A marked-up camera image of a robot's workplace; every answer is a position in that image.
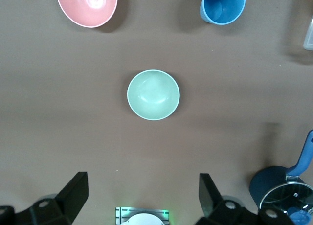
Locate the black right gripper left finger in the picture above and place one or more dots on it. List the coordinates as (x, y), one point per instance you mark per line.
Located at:
(61, 205)

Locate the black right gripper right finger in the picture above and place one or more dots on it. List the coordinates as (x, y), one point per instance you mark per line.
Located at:
(212, 205)

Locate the pale green bowl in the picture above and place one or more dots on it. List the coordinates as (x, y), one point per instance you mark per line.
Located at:
(153, 95)

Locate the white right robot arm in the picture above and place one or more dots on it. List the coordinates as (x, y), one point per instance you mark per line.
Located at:
(143, 220)

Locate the pink bowl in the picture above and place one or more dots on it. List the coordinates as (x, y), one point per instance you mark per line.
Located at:
(85, 7)

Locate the dark blue saucepan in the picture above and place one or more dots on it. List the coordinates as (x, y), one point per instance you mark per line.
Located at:
(265, 183)

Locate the glass lid with blue knob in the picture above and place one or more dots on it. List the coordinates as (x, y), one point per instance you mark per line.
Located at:
(283, 198)

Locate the clear plastic food container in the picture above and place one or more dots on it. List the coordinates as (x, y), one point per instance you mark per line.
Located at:
(309, 36)

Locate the blue plastic cup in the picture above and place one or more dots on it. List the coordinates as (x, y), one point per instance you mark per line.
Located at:
(223, 5)

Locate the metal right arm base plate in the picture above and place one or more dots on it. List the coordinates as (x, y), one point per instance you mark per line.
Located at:
(118, 214)

